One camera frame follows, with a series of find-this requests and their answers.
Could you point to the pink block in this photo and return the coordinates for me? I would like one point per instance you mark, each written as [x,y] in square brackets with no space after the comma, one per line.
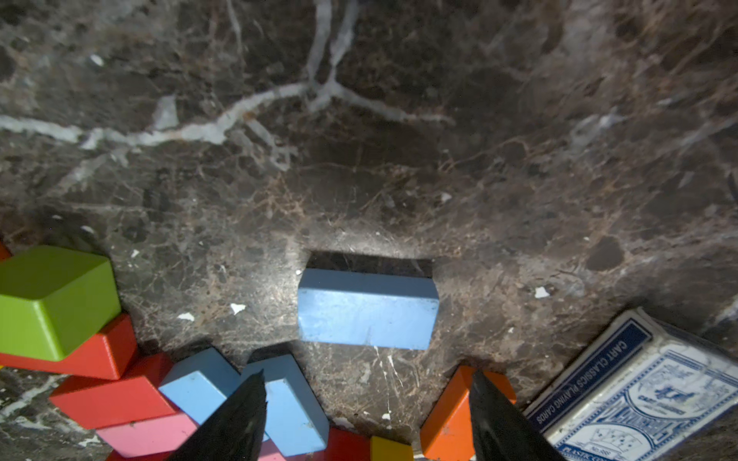
[159,435]

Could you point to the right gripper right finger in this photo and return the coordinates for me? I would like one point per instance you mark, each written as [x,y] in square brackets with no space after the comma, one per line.
[500,431]

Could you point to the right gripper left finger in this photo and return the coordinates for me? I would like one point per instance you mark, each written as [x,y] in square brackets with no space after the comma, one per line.
[235,431]

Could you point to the blue playing card deck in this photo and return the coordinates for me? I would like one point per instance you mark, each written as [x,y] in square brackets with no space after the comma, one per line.
[640,389]

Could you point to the lime green cube block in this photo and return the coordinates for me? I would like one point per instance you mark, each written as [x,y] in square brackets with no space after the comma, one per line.
[53,300]

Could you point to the red orange block stack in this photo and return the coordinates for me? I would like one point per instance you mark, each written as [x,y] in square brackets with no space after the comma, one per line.
[107,380]

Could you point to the orange block right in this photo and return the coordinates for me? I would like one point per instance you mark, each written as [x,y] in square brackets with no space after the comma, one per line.
[446,435]

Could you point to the light blue block pile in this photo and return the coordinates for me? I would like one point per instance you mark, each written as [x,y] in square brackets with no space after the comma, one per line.
[342,308]

